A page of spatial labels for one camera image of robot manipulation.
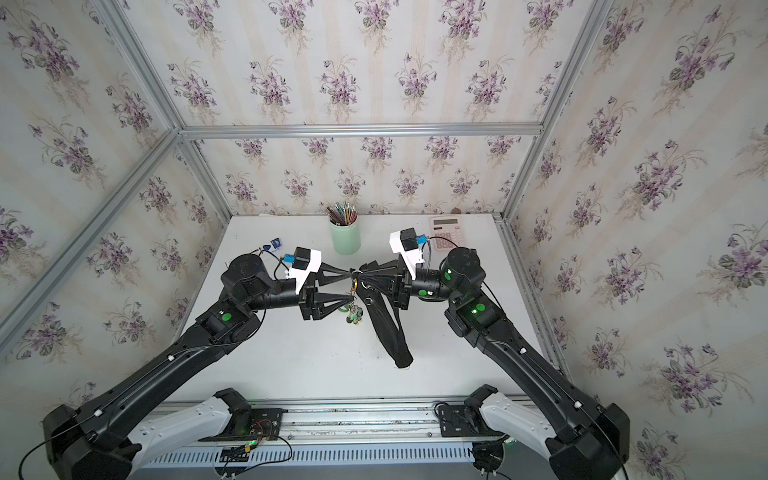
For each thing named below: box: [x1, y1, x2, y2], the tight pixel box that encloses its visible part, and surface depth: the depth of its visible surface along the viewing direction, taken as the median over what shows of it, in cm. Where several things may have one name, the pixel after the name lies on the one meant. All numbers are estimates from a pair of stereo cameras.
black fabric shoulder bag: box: [355, 275, 414, 369], surface depth 65 cm
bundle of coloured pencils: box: [326, 201, 359, 226], surface depth 106 cm
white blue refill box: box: [262, 237, 282, 252], surface depth 112 cm
